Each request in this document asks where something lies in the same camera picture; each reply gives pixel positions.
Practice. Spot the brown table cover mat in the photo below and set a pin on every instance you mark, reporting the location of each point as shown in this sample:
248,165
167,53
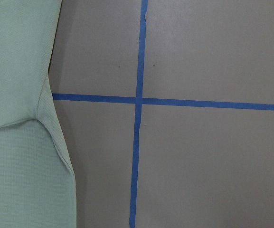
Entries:
167,107

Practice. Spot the green long-sleeve shirt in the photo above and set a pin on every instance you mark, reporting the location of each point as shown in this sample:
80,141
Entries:
37,181

